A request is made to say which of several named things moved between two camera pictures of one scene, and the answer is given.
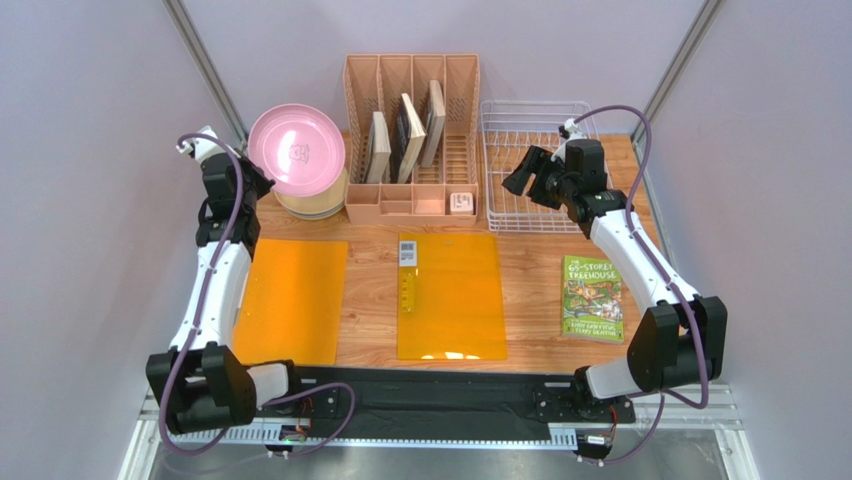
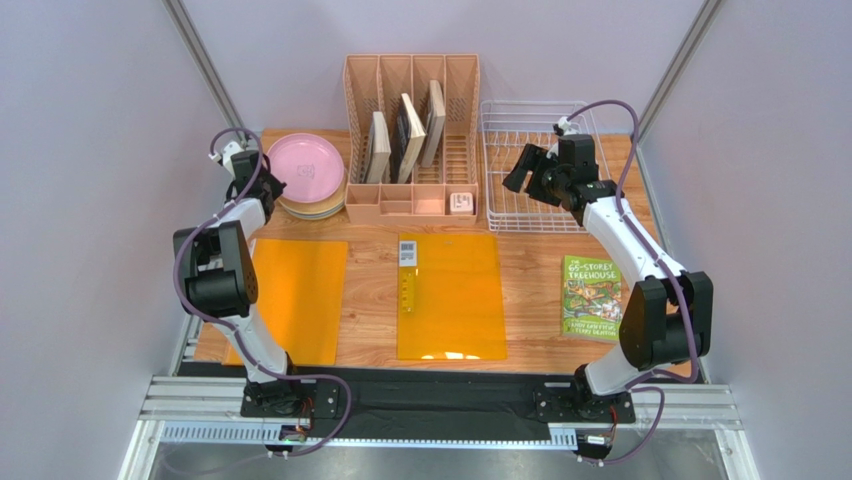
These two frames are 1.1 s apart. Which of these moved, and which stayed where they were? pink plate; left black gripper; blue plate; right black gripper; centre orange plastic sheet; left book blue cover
Moved: left black gripper; pink plate
Stayed: right black gripper; blue plate; left book blue cover; centre orange plastic sheet
